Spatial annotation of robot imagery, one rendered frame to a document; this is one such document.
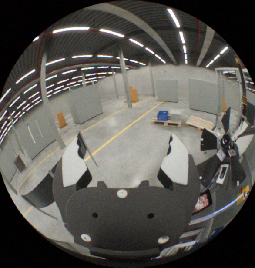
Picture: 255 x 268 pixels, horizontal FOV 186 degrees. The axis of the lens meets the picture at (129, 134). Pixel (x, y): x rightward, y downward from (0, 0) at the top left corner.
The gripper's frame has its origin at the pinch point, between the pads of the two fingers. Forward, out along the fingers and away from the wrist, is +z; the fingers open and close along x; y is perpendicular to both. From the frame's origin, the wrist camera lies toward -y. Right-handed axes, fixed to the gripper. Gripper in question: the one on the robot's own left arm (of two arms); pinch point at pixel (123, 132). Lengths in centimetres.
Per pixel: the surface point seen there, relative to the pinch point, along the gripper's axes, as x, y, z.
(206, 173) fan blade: 56, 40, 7
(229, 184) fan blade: 54, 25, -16
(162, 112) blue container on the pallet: 154, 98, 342
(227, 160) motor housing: 76, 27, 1
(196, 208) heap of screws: 47, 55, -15
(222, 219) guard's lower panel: 125, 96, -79
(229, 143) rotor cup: 66, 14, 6
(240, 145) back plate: 99, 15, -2
